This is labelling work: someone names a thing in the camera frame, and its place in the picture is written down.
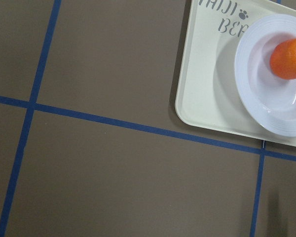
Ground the orange fruit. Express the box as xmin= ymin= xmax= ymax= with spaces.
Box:
xmin=269 ymin=39 xmax=296 ymax=80

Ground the white round plate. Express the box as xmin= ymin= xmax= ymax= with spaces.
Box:
xmin=234 ymin=14 xmax=296 ymax=137

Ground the cream bear tray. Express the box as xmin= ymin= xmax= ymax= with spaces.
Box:
xmin=175 ymin=0 xmax=296 ymax=147

